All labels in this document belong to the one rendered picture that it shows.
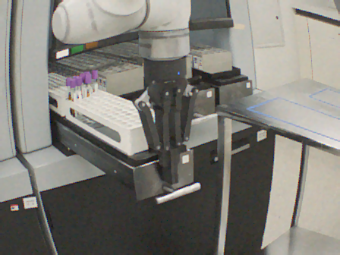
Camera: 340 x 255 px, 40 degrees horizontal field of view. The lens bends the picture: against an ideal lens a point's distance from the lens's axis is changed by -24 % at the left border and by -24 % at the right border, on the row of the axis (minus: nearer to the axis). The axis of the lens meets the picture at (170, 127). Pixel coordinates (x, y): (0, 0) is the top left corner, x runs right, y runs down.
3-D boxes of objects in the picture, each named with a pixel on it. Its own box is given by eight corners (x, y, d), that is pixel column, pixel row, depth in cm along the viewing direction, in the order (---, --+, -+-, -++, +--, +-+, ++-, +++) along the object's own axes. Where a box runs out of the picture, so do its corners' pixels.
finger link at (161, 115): (171, 89, 101) (164, 90, 100) (172, 152, 104) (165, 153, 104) (157, 85, 104) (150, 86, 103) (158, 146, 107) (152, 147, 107)
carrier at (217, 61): (228, 68, 165) (227, 50, 163) (232, 70, 164) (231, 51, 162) (198, 73, 159) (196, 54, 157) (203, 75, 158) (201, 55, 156)
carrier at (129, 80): (140, 87, 149) (139, 65, 147) (144, 89, 147) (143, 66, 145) (102, 98, 142) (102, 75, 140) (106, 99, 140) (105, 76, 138)
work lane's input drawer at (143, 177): (23, 118, 159) (21, 92, 156) (54, 108, 166) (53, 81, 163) (149, 209, 103) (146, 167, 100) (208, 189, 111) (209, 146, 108)
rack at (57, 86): (29, 99, 155) (28, 80, 153) (52, 91, 160) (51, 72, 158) (63, 121, 132) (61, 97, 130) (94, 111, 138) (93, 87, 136)
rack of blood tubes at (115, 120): (65, 123, 131) (64, 99, 129) (97, 113, 136) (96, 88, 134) (130, 162, 108) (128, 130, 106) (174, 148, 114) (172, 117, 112)
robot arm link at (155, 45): (128, 29, 100) (129, 58, 102) (157, 33, 93) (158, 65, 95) (168, 23, 105) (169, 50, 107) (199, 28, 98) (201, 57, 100)
